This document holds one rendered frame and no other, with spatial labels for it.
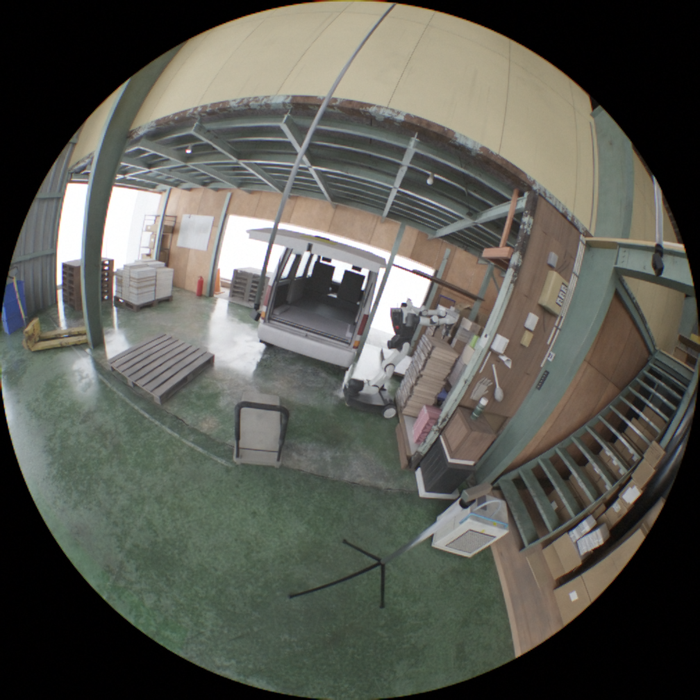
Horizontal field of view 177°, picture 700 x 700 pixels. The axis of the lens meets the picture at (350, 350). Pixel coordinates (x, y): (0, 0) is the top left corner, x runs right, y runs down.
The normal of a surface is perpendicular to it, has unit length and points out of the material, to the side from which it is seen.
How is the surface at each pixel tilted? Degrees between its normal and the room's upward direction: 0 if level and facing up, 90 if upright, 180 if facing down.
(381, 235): 90
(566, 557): 68
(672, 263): 90
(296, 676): 0
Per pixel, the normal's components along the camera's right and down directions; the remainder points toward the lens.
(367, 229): -0.07, 0.36
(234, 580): 0.30, -0.88
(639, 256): -0.95, -0.30
